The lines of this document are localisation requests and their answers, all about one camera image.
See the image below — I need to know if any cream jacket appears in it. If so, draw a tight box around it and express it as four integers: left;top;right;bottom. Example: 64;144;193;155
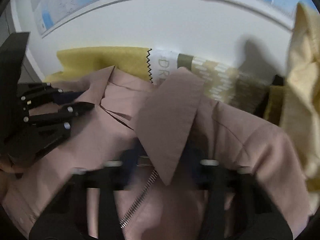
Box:
278;2;320;181

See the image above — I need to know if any person's left hand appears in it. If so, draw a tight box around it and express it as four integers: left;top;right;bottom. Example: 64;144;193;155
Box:
0;155;23;201

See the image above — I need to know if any pink zip jacket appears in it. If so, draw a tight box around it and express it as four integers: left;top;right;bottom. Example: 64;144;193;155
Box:
1;67;310;239

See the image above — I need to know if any mustard garment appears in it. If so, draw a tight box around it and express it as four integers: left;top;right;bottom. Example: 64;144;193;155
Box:
263;85;285;126

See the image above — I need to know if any patterned bed sheet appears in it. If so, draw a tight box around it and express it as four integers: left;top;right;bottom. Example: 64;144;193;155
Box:
46;47;270;113

